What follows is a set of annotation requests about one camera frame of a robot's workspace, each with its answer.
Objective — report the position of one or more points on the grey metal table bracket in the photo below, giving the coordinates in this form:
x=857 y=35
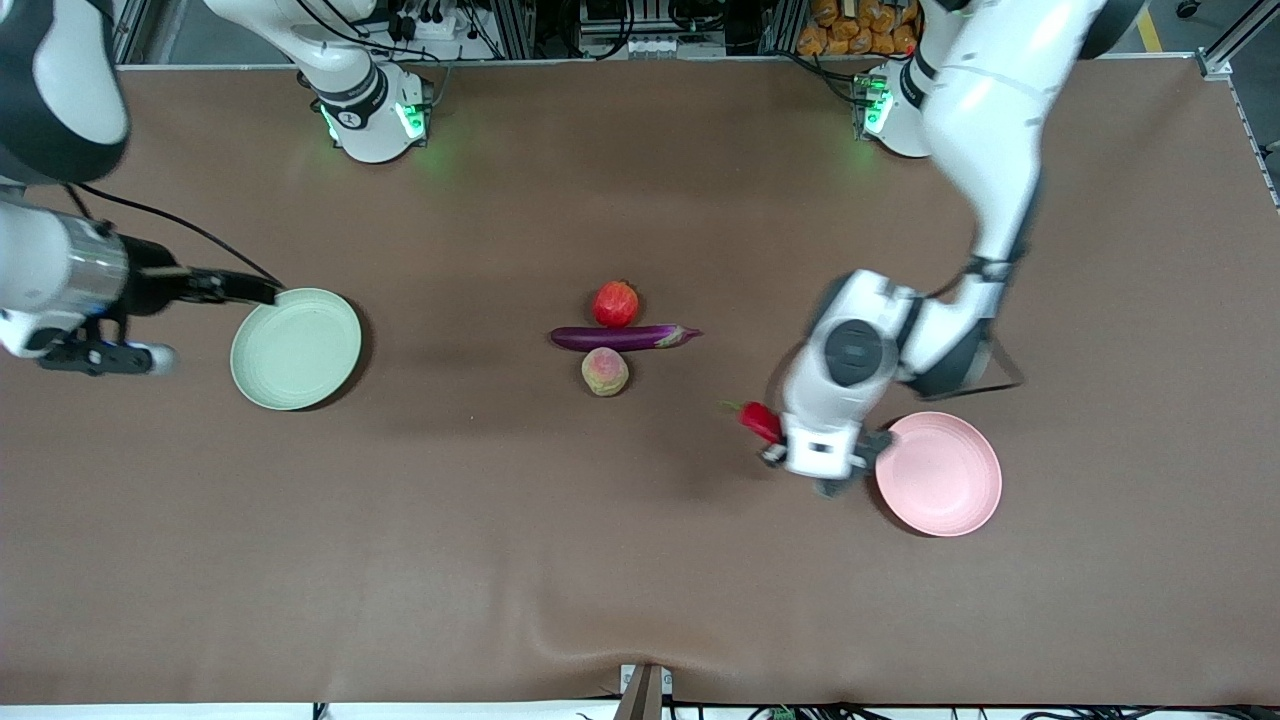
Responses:
x=645 y=695

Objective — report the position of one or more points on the aluminium frame post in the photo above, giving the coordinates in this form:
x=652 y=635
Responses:
x=128 y=40
x=1215 y=62

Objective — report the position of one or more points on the brown table cloth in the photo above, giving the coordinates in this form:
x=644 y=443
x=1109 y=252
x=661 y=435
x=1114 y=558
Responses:
x=640 y=560

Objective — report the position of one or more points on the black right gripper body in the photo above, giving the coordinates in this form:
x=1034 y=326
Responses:
x=152 y=283

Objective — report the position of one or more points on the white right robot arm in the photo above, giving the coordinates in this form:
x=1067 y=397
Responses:
x=60 y=80

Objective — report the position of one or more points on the purple eggplant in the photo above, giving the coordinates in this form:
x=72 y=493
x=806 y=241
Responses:
x=610 y=338

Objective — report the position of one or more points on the white terminal block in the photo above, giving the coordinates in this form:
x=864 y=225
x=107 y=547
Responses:
x=670 y=47

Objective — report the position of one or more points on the pink yellow peach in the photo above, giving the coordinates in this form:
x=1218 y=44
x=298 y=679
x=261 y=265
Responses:
x=605 y=372

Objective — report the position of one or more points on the red pomegranate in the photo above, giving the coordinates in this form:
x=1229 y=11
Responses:
x=615 y=305

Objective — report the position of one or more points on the red chili pepper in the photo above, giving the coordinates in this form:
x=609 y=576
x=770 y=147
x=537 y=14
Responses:
x=762 y=420

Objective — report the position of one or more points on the black caster wheel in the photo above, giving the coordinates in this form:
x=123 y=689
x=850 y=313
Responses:
x=1189 y=8

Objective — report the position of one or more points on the pale green plate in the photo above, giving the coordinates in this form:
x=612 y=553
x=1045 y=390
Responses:
x=295 y=350

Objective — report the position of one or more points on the white power strip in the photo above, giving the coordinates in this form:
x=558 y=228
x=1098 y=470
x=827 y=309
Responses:
x=435 y=28

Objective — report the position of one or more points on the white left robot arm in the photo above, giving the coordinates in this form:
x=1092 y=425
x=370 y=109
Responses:
x=990 y=90

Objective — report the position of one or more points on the pink plate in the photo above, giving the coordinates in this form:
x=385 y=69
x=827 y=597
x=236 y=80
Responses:
x=945 y=475

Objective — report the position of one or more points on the bag of orange fruit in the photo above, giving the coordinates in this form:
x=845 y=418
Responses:
x=860 y=30

